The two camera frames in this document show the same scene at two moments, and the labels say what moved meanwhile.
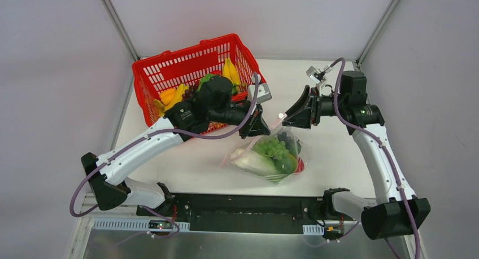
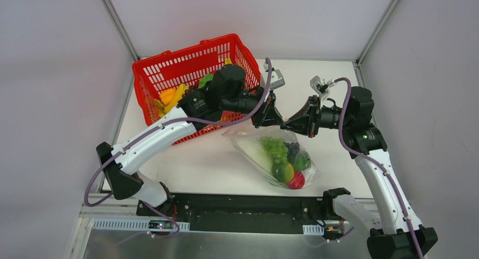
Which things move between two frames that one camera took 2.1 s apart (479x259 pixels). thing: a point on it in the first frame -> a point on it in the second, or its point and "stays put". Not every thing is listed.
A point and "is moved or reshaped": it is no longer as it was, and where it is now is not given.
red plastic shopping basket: (183, 66) stays put
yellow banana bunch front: (161, 108) stays put
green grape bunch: (273, 147) is moved or reshaped
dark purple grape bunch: (293, 146) is moved or reshaped
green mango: (286, 165) -> (283, 172)
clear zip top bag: (272, 156) is moved or reshaped
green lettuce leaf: (204, 79) stays put
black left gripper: (248, 120) -> (264, 109)
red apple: (300, 165) -> (297, 181)
